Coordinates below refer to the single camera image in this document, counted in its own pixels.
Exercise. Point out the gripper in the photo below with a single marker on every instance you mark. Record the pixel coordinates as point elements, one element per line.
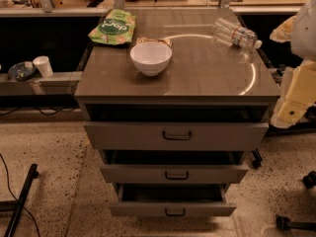
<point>305,34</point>

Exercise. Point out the grey top drawer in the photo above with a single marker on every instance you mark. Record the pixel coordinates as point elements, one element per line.
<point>184,136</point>

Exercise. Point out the grey drawer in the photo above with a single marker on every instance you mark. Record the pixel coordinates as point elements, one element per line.
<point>171,201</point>
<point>184,136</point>
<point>173,167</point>

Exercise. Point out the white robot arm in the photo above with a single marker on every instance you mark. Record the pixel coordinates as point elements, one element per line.
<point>303,37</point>

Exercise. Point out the grey drawer cabinet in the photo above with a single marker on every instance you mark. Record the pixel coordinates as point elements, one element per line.
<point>205,81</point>

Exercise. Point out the grey middle drawer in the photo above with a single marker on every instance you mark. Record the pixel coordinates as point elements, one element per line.
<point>173,167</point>

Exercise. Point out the grey bottom drawer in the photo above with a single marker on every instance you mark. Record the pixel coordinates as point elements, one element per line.
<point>171,201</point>

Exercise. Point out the clear plastic water bottle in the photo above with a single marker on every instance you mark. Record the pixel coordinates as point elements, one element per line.
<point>235,34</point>

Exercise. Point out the black caster wheel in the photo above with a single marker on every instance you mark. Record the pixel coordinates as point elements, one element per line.
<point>257,159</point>

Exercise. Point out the white bowl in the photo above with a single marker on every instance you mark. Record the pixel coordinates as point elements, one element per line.
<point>151,57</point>

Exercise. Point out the brown snack packet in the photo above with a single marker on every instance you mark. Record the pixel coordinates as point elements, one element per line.
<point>168,42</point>

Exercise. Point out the green snack bag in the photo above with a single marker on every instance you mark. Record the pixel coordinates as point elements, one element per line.
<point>116,28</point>

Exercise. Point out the black chair base leg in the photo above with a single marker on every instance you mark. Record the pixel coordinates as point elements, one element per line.
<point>284,223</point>

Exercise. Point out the white paper cup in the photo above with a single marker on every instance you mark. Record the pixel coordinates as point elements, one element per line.
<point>42,63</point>

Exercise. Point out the black stand leg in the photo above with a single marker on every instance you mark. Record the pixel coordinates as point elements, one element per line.
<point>20,202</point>

